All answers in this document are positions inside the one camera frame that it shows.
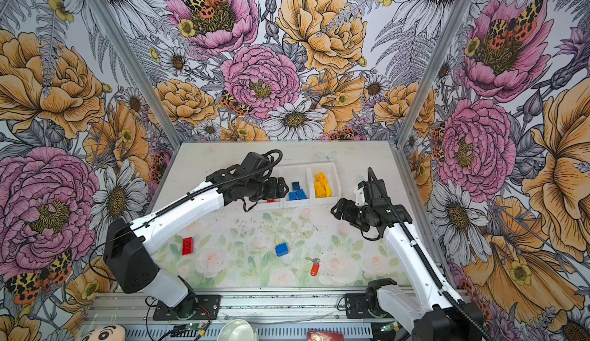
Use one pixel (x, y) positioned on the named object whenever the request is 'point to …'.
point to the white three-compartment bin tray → (309, 183)
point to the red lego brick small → (270, 200)
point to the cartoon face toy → (110, 332)
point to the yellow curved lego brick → (329, 190)
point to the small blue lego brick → (296, 186)
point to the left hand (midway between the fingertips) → (277, 196)
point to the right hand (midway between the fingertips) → (339, 219)
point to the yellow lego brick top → (321, 177)
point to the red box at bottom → (322, 336)
